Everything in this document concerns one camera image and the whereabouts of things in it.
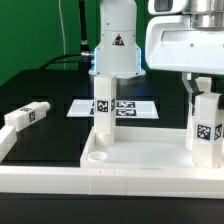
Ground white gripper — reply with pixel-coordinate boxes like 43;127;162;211
145;15;224;104

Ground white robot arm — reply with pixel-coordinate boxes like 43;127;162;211
89;0;224;83

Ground fiducial marker sheet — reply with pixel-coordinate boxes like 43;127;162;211
67;99;159;119

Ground white U-shaped fence frame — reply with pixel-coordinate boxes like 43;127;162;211
0;125;224;200

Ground white desk top tray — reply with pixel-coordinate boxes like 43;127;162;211
80;126;198;170

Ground black cable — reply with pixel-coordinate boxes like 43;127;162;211
39;0;96;70

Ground white cable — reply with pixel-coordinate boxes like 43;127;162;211
58;0;68;70

